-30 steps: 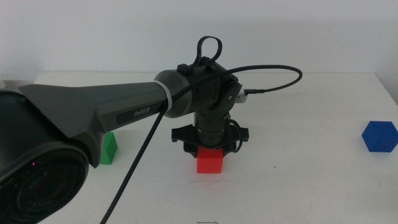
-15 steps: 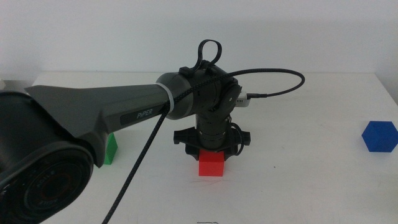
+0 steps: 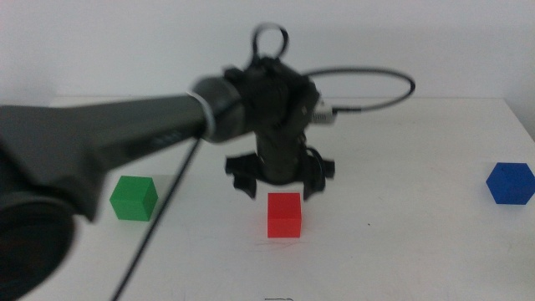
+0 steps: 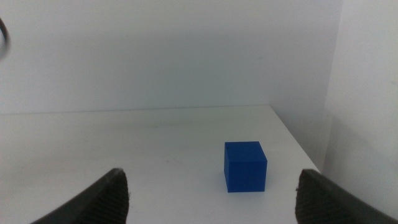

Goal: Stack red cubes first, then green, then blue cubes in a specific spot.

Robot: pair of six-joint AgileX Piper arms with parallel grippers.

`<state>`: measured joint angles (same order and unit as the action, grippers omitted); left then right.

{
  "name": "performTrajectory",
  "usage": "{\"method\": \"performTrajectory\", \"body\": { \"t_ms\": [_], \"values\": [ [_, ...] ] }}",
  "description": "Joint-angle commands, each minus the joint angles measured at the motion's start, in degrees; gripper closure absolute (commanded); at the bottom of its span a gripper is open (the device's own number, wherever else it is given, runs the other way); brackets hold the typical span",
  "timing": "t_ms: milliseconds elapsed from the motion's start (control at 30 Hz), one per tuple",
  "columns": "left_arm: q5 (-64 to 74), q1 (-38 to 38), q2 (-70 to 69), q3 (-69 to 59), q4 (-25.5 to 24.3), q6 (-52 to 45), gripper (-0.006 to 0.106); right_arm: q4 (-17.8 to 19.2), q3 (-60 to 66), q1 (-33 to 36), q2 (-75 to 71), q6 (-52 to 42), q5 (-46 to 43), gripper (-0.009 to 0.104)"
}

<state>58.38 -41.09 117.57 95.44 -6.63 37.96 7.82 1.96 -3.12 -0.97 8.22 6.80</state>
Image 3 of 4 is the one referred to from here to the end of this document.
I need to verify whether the red cube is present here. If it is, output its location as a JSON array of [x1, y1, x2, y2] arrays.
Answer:
[[267, 192, 303, 239]]

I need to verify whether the green cube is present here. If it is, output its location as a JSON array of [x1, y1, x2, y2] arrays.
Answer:
[[109, 175, 159, 222]]

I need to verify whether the blue cube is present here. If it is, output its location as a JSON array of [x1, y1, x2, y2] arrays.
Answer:
[[485, 162, 535, 206]]

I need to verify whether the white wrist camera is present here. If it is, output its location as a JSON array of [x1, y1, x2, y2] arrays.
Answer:
[[313, 99, 338, 125]]

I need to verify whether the thin black cable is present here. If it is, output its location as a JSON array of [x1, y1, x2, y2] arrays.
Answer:
[[110, 136, 202, 301], [303, 66, 417, 114], [250, 23, 290, 59]]

